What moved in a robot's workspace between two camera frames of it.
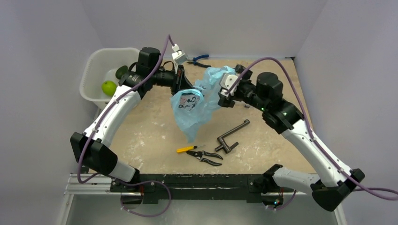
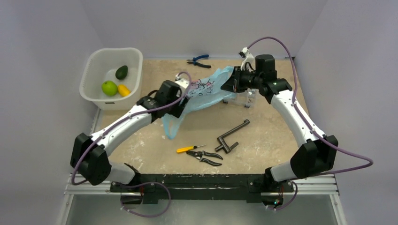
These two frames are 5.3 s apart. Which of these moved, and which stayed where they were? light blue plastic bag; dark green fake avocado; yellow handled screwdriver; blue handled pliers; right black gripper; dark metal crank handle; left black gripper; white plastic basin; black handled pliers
Moved: light blue plastic bag; left black gripper; right black gripper
Stayed: blue handled pliers; dark green fake avocado; black handled pliers; dark metal crank handle; yellow handled screwdriver; white plastic basin
